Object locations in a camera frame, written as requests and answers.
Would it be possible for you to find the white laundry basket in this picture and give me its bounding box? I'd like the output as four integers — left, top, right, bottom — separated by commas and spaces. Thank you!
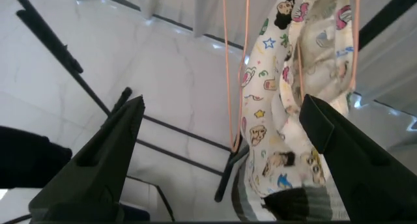
230, 152, 352, 222

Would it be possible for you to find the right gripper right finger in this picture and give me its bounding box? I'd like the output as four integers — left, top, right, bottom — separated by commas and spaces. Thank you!
298, 93, 417, 222

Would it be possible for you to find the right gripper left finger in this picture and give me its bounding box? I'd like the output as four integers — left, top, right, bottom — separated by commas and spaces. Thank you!
28, 94, 146, 222

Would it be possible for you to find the black garment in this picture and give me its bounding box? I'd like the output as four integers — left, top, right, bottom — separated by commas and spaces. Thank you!
0, 125, 74, 189

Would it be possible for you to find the cream printed garment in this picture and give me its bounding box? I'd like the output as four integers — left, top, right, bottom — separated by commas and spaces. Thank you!
240, 0, 356, 199

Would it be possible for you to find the black clothes rack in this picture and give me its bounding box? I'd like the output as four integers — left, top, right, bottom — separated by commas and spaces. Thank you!
8, 0, 417, 204

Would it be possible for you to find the white curtain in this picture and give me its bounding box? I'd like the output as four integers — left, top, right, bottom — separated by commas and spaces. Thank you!
70, 0, 417, 118

